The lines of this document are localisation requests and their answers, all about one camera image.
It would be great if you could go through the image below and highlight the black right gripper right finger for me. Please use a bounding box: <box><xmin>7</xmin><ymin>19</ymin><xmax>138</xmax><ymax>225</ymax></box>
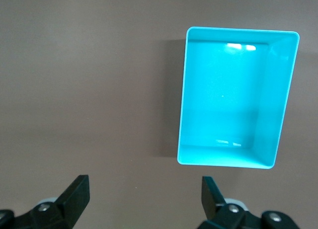
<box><xmin>198</xmin><ymin>176</ymin><xmax>299</xmax><ymax>229</ymax></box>

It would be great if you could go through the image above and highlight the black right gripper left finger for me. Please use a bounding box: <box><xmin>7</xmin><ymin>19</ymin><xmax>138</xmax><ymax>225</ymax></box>
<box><xmin>0</xmin><ymin>174</ymin><xmax>90</xmax><ymax>229</ymax></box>

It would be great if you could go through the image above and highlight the teal plastic storage bin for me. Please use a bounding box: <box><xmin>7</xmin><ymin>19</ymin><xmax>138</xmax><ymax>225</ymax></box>
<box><xmin>177</xmin><ymin>26</ymin><xmax>301</xmax><ymax>170</ymax></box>

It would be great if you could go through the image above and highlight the brown table cloth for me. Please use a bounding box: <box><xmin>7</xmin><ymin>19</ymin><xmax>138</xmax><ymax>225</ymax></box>
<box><xmin>0</xmin><ymin>0</ymin><xmax>318</xmax><ymax>229</ymax></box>

